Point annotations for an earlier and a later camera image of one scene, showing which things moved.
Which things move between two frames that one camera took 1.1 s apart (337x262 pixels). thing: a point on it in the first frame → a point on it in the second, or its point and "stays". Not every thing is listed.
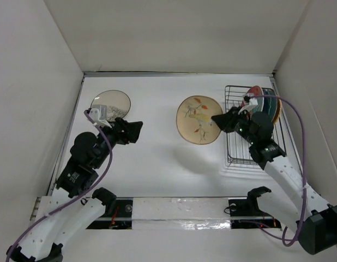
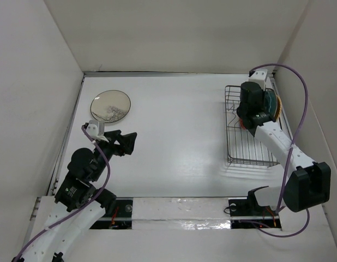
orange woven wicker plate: (279, 108) stays
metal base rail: (217, 213) stays
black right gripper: (225, 121) → (263, 96)
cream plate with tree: (118, 103) stays
